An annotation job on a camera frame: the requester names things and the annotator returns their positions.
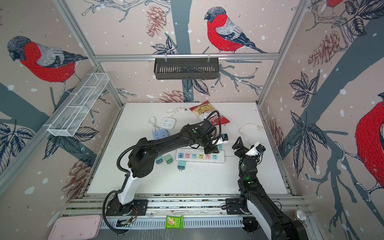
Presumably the white multicolour power strip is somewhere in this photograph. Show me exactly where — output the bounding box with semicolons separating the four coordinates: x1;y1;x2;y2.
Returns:
176;148;225;164

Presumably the teal charger plug front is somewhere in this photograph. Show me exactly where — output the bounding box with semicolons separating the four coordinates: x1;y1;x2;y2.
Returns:
178;161;186;171

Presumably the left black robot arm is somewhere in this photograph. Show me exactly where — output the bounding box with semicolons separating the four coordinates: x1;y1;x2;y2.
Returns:
102;120;229;217

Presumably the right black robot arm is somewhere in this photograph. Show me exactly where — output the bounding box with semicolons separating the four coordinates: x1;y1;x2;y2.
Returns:
232;137;308;240

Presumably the green charger plug left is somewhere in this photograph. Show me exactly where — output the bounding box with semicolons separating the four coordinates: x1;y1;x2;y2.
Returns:
164;154;174;165

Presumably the teal charger plug left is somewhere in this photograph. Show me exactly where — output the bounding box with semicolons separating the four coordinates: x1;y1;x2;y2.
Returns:
156;157;164;165

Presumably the red white chips bag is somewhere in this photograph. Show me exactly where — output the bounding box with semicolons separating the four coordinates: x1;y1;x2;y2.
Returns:
190;101;230;126

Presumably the white square socket cube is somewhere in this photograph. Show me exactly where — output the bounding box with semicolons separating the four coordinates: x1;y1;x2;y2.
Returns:
160;117;176;130

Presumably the blue square socket cube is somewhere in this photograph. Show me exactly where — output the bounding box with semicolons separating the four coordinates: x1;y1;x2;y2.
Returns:
153;129;169;140

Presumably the glass jar with lid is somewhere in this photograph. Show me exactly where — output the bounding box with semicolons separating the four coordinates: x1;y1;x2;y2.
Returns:
284;210;307;224

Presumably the green snack packet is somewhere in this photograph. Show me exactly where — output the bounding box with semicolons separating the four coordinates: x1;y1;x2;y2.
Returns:
166;216;184;230

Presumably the pink tray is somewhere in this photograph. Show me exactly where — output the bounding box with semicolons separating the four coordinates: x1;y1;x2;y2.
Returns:
48;215;102;240

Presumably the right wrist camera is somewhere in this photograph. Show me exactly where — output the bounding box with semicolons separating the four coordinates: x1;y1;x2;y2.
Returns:
246;142;261;157

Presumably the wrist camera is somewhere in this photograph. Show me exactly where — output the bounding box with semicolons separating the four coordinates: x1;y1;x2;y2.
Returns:
246;142;261;157
219;134;229;143

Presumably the white power strip cable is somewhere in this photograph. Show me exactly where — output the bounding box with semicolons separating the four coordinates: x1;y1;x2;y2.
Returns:
224;122;265;158

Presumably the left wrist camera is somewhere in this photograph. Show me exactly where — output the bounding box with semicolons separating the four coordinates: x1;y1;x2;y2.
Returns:
219;134;229;143

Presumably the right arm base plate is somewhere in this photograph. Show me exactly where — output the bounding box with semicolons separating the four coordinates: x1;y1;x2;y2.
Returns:
222;197;250;215

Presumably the black hanging wire basket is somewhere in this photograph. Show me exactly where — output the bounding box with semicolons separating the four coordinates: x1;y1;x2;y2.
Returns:
154;58;220;80

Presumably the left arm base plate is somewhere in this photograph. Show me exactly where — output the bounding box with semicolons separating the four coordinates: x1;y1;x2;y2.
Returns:
106;198;148;217

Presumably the white mesh wall shelf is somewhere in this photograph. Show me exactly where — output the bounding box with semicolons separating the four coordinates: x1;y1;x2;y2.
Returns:
48;73;110;137

